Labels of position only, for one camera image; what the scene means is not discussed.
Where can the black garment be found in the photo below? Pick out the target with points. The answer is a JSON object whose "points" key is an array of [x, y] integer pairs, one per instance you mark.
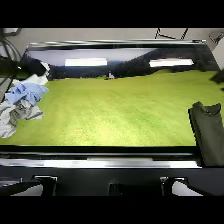
{"points": [[31, 66]]}

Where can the pale grey garment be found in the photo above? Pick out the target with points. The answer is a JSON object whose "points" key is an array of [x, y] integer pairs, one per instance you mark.
{"points": [[13, 120]]}

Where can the dark olive T-shirt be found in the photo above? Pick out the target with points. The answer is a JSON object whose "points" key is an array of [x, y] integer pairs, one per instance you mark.
{"points": [[210, 133]]}

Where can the light blue shirt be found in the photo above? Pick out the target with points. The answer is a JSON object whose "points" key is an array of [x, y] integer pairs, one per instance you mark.
{"points": [[26, 92]]}

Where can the white garment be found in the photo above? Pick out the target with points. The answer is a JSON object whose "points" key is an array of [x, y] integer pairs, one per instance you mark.
{"points": [[39, 78]]}

